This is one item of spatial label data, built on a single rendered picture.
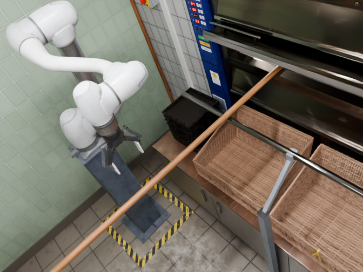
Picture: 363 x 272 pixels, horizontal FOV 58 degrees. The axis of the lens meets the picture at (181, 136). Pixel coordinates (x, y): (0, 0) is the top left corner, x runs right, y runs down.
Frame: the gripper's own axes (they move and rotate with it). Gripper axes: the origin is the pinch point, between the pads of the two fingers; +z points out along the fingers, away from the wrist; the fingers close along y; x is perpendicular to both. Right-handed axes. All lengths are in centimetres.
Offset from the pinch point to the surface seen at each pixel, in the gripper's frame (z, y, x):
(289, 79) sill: 14, -87, 21
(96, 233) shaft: 13.4, 29.5, 5.8
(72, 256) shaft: 13.7, 42.2, 5.0
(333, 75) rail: -12, -71, 51
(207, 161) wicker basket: 70, -49, -19
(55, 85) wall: 13, -14, -116
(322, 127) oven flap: 36, -84, 41
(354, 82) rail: -11, -70, 59
